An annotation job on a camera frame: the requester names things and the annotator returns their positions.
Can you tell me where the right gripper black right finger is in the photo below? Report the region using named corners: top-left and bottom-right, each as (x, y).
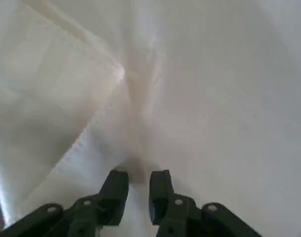
top-left (149, 169), bottom-right (262, 237)

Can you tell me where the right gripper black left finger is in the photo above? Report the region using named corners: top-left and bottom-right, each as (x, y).
top-left (0, 169), bottom-right (129, 237)

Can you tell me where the cream white tablecloth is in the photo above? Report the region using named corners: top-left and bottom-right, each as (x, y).
top-left (0, 0), bottom-right (301, 237)

